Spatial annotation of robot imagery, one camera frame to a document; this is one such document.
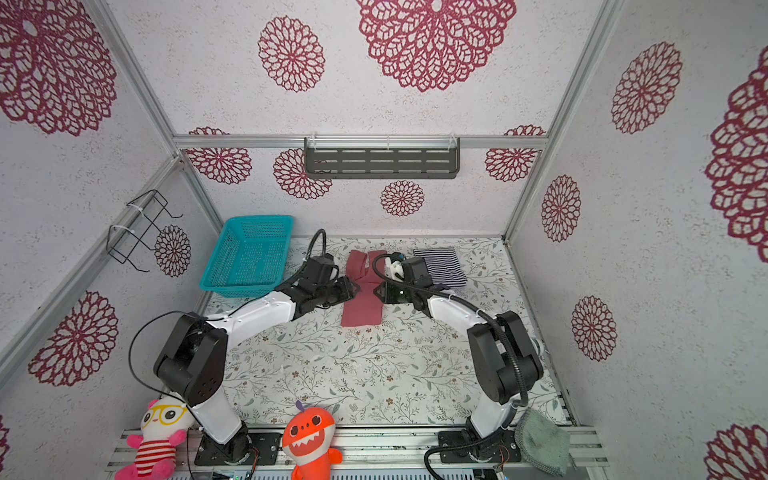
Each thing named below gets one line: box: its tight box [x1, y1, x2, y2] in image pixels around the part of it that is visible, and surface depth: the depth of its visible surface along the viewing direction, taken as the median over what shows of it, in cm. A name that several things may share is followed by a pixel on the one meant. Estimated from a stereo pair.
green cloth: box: [515, 409, 578, 477], surface depth 74 cm
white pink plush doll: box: [115, 398, 192, 480], surface depth 71 cm
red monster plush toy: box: [282, 400, 343, 480], surface depth 70 cm
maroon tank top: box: [340, 250, 387, 327], surface depth 102 cm
